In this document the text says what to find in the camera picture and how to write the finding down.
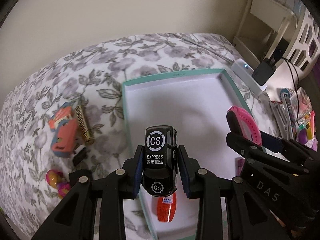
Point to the teal white cardboard box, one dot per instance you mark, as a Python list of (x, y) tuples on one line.
[(195, 103)]

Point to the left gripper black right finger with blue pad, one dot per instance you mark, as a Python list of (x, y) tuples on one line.
[(247, 216)]

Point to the gold patterned black box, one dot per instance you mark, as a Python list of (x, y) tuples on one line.
[(84, 129)]

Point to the purple tube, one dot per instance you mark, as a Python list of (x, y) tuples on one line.
[(239, 163)]

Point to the cream wooden shelf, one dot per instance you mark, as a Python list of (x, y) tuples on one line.
[(263, 25)]

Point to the black toy car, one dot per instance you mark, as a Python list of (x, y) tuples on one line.
[(159, 161)]

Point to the white power strip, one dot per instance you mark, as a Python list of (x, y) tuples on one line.
[(244, 72)]

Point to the black power adapter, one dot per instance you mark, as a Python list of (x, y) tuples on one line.
[(263, 72)]

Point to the pink hat puppy figure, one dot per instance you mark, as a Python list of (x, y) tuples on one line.
[(56, 180)]

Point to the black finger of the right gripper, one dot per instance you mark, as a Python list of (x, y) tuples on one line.
[(252, 152), (290, 149)]

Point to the orange white glue bottle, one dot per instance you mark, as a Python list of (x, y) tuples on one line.
[(166, 208)]

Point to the pink smart watch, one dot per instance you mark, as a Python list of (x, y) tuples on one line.
[(242, 123)]

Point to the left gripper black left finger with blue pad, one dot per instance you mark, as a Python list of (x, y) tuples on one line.
[(74, 216)]

